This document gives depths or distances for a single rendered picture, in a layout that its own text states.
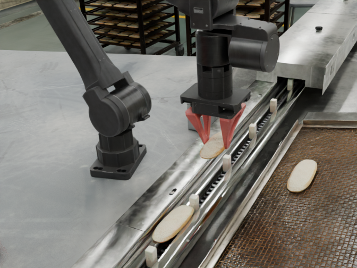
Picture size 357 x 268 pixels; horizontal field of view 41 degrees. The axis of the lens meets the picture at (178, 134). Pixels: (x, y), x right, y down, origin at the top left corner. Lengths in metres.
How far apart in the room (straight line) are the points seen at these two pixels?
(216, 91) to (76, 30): 0.30
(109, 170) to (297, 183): 0.38
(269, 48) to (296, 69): 0.53
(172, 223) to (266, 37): 0.32
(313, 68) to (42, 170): 0.68
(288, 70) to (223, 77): 0.50
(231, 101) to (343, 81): 0.68
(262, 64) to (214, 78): 0.09
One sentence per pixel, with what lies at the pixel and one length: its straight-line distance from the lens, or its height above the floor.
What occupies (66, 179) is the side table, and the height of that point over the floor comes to 0.82.
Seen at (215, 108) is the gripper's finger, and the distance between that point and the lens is 0.75.
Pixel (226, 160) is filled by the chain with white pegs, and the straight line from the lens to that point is 0.90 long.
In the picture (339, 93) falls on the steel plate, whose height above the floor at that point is 0.82.
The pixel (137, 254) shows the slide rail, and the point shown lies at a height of 0.85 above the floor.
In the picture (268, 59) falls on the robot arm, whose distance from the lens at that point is 0.70.
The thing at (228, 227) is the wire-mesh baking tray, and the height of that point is 0.90.
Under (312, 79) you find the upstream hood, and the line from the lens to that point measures 1.22.
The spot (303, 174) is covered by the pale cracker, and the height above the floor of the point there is 0.91.
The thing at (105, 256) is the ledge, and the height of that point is 0.86.
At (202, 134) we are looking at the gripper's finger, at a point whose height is 0.95.
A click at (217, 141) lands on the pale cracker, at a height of 0.93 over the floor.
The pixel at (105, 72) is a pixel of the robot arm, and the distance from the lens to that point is 0.90.
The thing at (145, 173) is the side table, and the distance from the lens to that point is 0.95.
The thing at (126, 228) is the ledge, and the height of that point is 0.86.
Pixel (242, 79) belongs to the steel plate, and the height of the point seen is 0.82.
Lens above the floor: 1.33
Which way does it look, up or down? 28 degrees down
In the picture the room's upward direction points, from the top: 4 degrees counter-clockwise
